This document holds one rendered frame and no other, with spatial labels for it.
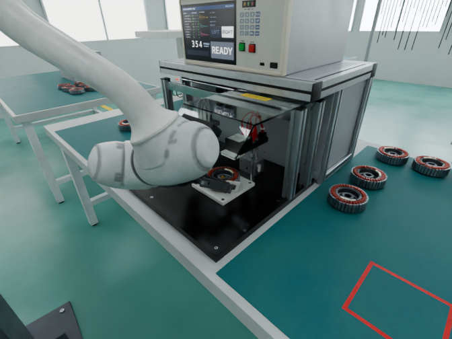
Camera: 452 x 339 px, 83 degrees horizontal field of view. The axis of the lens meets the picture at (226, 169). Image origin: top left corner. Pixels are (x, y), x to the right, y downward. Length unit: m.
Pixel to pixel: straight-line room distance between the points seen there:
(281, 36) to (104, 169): 0.53
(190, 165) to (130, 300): 1.22
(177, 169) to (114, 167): 0.15
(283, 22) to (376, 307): 0.67
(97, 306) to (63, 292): 0.23
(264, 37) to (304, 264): 0.59
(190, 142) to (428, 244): 0.66
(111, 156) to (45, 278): 1.41
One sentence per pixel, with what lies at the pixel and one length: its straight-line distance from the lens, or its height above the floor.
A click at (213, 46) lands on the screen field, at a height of 1.18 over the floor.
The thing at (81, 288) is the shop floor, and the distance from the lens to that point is 1.73.
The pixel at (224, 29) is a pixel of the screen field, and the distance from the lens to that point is 0.87.
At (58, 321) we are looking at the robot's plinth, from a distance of 1.64.
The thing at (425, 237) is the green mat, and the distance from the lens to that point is 0.86.
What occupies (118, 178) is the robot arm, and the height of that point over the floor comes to 0.98.
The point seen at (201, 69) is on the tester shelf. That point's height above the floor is 1.11.
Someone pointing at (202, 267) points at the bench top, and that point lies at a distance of 0.64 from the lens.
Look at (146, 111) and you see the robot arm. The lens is 0.45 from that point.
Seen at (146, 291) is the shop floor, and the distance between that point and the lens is 1.57.
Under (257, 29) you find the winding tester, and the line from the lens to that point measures 0.79.
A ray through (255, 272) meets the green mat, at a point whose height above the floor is 0.75.
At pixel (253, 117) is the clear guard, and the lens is 0.57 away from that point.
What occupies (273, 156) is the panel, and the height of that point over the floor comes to 0.80.
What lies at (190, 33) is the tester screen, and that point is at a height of 1.21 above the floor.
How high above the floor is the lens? 1.25
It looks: 30 degrees down
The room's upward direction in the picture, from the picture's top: 1 degrees counter-clockwise
